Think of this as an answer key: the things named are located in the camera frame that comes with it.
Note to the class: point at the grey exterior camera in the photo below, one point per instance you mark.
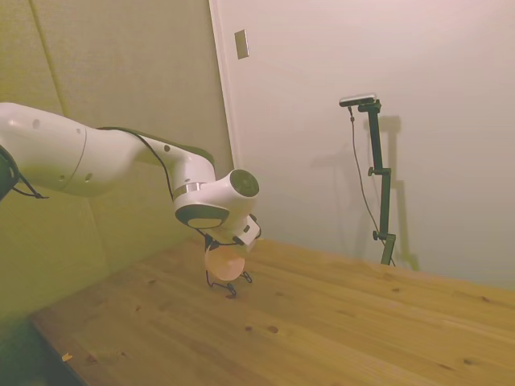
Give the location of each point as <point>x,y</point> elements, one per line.
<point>357,99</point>

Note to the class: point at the pink plastic bowl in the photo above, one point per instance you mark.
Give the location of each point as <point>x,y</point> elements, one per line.
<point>225,263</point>

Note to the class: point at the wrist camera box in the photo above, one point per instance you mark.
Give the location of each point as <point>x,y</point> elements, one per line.
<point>251,229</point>

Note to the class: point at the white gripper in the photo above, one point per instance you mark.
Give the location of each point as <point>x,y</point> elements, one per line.
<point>225,235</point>

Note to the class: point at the black jointed camera stand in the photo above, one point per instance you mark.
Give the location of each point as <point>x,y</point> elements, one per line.
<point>382,181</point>

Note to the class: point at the grey wall switch plate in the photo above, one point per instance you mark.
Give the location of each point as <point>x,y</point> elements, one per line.
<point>241,44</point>

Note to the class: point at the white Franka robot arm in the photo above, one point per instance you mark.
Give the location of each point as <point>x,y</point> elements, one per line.
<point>100,157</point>

